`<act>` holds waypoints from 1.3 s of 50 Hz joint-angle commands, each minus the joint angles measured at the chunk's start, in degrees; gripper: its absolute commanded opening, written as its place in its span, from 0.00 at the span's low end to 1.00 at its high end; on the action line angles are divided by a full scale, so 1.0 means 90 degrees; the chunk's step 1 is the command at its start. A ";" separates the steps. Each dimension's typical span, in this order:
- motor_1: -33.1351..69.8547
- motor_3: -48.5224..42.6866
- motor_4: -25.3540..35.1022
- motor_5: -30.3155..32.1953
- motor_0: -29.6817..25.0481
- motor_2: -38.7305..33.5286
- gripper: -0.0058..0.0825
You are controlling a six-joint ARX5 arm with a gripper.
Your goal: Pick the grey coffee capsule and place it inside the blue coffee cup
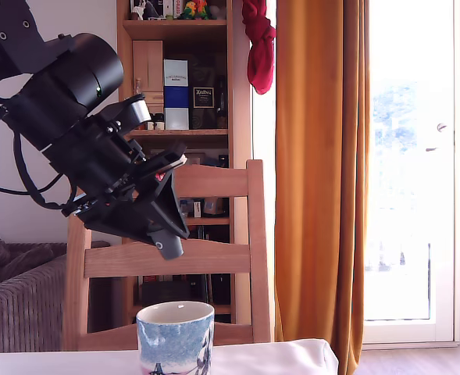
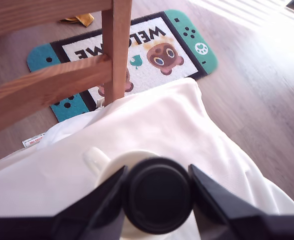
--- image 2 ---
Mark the blue painted coffee cup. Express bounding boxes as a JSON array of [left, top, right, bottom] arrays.
[[83, 146, 200, 240]]

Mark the white label with red print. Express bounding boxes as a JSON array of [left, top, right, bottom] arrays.
[[21, 134, 46, 149]]

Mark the white tablecloth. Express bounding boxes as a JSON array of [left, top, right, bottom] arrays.
[[0, 77, 294, 240]]

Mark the wooden ladder-back chair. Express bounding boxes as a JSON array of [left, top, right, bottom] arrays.
[[0, 0, 133, 140]]

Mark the game console welcome doormat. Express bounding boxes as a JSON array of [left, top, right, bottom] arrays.
[[26, 9, 219, 124]]

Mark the yellow cloth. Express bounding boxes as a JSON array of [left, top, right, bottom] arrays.
[[59, 13, 95, 28]]

